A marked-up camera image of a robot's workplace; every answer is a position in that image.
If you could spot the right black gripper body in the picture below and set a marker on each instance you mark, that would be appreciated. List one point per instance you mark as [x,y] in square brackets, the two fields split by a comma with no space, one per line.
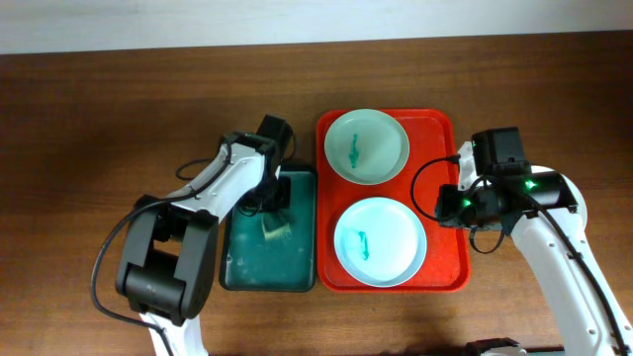
[459,209]

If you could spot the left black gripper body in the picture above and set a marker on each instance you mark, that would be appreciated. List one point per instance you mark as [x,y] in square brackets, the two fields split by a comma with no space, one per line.
[273,197]

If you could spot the green yellow sponge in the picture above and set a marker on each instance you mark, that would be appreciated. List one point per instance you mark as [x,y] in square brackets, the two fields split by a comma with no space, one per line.
[274,227]

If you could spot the light blue plate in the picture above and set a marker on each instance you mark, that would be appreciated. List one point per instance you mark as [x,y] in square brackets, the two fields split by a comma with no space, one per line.
[380,242]

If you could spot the white plate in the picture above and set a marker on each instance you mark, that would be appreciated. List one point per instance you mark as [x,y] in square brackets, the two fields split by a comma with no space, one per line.
[582,205]

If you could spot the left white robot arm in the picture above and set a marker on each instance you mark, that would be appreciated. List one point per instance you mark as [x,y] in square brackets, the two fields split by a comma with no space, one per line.
[167,265]

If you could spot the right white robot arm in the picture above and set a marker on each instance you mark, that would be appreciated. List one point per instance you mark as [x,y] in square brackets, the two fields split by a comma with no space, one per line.
[545,216]

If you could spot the red plastic tray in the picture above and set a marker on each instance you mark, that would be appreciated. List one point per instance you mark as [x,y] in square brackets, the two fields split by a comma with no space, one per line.
[447,265]

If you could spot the dark green water basin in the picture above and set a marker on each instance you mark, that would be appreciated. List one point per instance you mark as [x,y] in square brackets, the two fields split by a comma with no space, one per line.
[285,264]

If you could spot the pale green plate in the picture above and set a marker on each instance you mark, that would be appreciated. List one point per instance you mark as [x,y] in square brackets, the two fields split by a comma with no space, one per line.
[366,147]

